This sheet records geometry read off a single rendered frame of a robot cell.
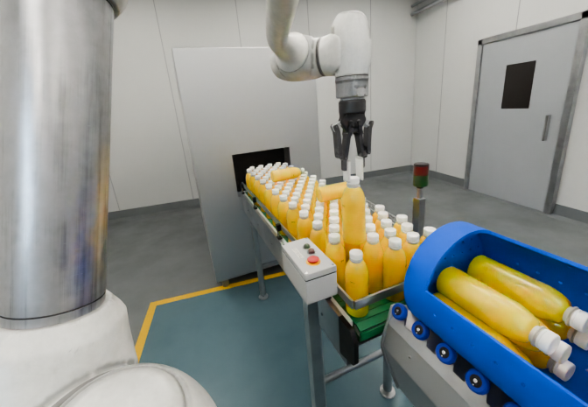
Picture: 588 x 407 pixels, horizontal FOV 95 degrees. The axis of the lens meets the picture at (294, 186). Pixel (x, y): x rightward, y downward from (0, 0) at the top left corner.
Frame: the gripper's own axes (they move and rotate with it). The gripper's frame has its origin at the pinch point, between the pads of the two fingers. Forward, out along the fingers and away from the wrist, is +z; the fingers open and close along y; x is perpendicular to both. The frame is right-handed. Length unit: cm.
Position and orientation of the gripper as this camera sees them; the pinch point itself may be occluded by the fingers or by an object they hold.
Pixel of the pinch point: (353, 170)
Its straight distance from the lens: 83.1
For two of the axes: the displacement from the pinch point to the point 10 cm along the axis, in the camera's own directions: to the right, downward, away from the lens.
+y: 9.2, -1.8, 3.4
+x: -3.7, -2.4, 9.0
